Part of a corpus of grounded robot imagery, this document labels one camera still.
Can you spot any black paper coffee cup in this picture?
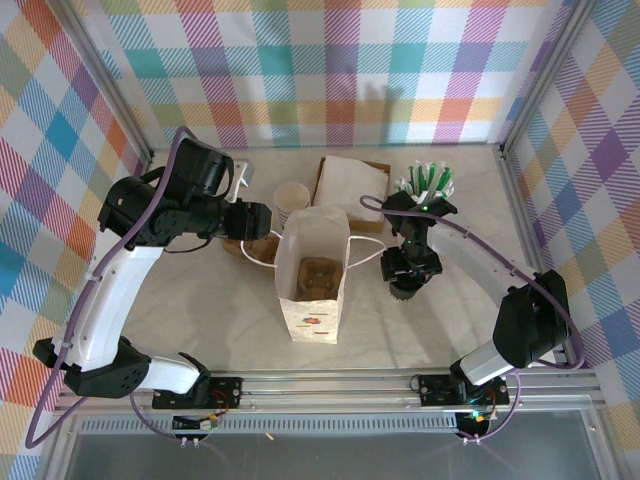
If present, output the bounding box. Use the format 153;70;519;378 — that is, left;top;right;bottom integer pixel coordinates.
389;277;426;304

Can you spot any brown pulp cup carrier stack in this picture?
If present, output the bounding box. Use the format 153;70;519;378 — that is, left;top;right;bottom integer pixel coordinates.
222;234;280;267

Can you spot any stack of paper cups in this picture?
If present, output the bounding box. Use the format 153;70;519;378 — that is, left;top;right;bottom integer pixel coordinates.
273;182;311;226

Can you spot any white printed paper bag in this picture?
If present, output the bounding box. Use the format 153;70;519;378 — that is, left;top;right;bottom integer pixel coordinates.
239;206;390;346

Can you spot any brown cardboard napkin box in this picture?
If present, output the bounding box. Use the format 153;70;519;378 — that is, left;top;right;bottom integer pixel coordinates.
312;155;392;234

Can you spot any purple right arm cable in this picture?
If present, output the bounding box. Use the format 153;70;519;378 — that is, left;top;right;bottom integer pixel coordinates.
359;194;586;444

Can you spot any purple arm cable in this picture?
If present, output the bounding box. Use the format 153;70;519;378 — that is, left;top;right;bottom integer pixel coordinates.
359;194;586;444
24;125;201;450

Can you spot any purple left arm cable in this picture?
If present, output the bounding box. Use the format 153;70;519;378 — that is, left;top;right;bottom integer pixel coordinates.
24;125;201;450

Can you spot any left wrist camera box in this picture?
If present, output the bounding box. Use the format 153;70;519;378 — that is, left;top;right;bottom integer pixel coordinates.
227;158;256;204

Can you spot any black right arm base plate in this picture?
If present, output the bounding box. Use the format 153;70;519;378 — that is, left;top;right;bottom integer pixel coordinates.
417;373;511;407

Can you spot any aluminium frame post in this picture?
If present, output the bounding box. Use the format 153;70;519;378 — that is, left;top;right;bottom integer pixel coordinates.
58;0;155;161
497;0;599;159

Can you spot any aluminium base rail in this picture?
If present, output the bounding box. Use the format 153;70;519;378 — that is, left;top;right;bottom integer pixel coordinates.
52;369;606;416

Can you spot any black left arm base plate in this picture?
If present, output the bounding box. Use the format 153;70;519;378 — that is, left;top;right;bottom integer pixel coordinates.
151;375;245;411

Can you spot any grey slotted cable duct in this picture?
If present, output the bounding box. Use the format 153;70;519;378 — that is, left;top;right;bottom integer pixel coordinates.
79;418;461;434

